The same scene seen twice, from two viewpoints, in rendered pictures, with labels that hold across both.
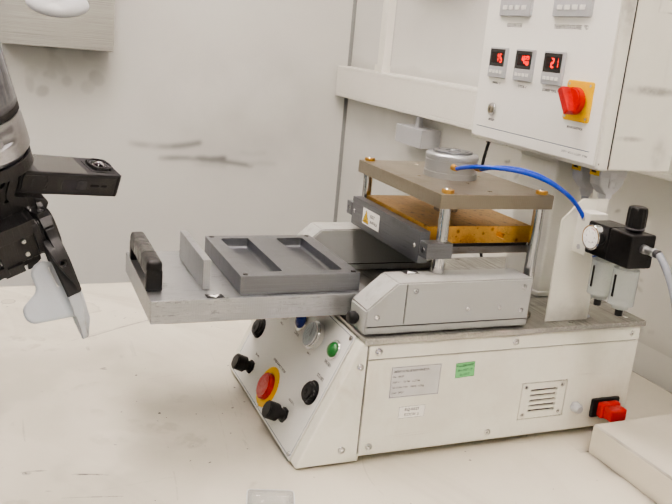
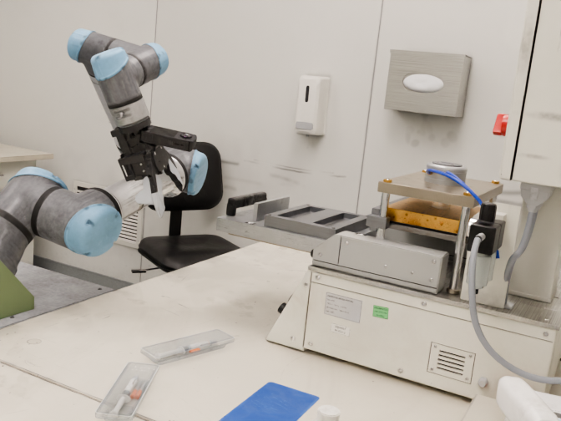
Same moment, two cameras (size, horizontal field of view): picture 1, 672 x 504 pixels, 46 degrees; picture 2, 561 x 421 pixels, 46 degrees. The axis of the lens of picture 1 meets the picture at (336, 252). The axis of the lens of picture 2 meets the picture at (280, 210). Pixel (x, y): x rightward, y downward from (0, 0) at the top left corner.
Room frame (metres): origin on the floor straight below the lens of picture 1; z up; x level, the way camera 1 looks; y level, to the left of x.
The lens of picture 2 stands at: (0.09, -0.98, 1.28)
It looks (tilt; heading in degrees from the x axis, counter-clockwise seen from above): 11 degrees down; 51
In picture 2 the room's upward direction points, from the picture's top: 6 degrees clockwise
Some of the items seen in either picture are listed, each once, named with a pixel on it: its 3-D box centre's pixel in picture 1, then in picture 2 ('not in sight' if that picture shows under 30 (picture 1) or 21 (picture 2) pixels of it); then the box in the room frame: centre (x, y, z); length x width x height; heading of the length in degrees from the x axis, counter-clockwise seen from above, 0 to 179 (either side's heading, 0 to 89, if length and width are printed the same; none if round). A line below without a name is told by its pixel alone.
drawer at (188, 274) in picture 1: (245, 270); (299, 222); (1.05, 0.12, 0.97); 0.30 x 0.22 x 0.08; 113
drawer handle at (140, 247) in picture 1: (145, 259); (247, 203); (0.99, 0.25, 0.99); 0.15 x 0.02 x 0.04; 23
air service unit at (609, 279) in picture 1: (611, 256); (481, 245); (1.02, -0.37, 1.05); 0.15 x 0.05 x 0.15; 23
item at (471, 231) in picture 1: (448, 205); (439, 204); (1.16, -0.16, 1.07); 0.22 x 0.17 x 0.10; 23
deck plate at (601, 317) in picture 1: (453, 291); (447, 275); (1.18, -0.19, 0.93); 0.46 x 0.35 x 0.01; 113
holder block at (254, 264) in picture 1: (278, 261); (319, 220); (1.07, 0.08, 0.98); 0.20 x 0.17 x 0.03; 23
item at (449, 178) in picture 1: (472, 196); (456, 199); (1.16, -0.20, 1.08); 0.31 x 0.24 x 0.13; 23
